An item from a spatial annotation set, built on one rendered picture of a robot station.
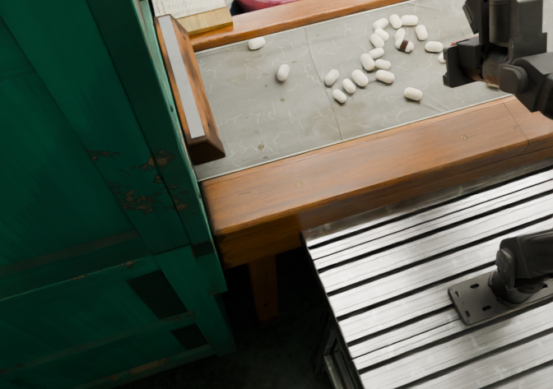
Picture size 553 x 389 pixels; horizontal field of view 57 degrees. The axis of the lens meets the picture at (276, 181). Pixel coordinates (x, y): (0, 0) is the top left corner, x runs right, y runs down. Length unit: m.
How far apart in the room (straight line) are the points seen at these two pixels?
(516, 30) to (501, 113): 0.30
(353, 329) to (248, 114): 0.44
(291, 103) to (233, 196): 0.24
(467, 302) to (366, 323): 0.18
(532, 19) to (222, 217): 0.54
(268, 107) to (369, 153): 0.22
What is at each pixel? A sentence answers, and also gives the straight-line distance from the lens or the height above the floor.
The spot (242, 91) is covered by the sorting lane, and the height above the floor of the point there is 0.74.
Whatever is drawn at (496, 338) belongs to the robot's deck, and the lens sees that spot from 0.96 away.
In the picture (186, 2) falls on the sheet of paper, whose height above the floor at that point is 0.78.
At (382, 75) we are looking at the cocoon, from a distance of 1.05.
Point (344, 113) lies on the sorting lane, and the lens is 1.00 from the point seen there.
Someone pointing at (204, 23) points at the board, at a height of 0.78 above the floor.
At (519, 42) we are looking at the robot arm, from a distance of 0.78.
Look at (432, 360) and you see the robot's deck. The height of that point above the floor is 0.67.
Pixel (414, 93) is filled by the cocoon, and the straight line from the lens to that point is 1.03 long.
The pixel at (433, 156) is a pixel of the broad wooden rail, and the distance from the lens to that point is 0.95.
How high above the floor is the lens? 1.55
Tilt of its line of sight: 61 degrees down
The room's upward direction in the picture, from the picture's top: 2 degrees counter-clockwise
